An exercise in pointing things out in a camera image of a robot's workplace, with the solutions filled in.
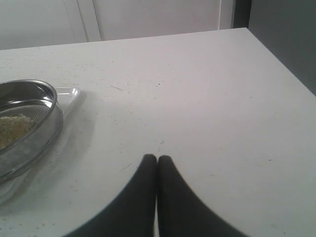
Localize white square plastic tray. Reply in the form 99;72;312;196
0;87;85;204

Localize white cabinet doors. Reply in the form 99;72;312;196
0;0;235;49

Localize round stainless steel sieve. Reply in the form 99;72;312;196
0;79;64;183

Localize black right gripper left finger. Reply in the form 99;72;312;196
67;154;158;237

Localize yellow millet grain pile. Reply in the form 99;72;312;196
0;114;35;149

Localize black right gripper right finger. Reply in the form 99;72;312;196
157;156;245;237

